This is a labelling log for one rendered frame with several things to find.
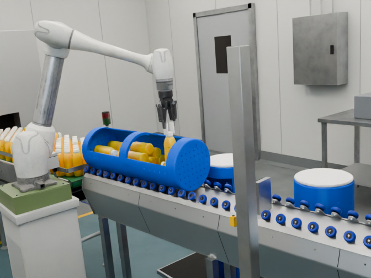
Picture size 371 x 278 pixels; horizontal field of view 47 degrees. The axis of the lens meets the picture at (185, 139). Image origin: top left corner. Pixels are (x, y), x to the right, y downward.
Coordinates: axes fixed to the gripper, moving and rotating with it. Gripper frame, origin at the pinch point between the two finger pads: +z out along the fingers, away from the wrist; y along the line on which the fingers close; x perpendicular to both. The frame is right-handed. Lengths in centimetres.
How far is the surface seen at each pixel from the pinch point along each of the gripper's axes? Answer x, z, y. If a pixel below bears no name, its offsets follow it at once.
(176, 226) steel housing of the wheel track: -6, 52, -7
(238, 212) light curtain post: -68, 21, -30
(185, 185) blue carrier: -10.8, 29.7, -2.1
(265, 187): -56, 25, 6
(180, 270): 42, 115, 37
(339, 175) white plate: -75, 26, 41
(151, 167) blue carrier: 7.2, 20.9, -8.8
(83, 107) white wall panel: 466, 49, 234
